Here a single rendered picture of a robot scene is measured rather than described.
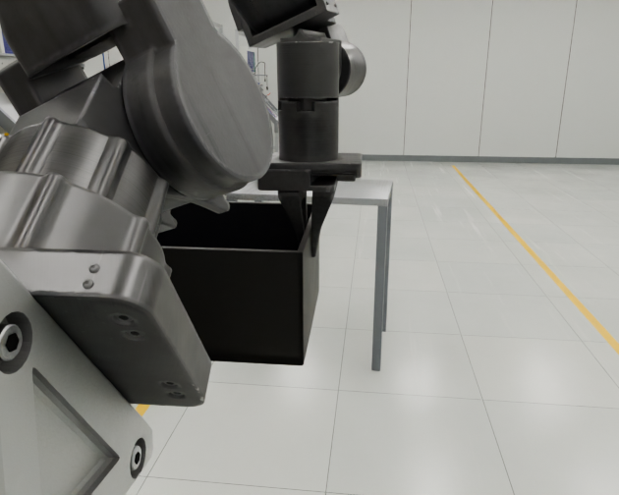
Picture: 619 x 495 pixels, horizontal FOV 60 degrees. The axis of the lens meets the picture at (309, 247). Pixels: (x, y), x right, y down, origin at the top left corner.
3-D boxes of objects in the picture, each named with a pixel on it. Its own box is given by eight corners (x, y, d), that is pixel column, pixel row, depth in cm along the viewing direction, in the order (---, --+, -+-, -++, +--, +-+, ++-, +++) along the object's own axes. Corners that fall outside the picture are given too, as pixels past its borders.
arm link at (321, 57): (264, 28, 47) (326, 27, 45) (296, 33, 53) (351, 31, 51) (267, 111, 49) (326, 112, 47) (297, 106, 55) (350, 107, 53)
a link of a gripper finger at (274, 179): (271, 244, 58) (268, 157, 55) (337, 246, 58) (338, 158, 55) (259, 265, 52) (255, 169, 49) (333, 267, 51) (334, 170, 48)
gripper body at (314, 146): (262, 170, 56) (260, 96, 53) (362, 171, 55) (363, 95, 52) (251, 183, 50) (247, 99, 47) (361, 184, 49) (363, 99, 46)
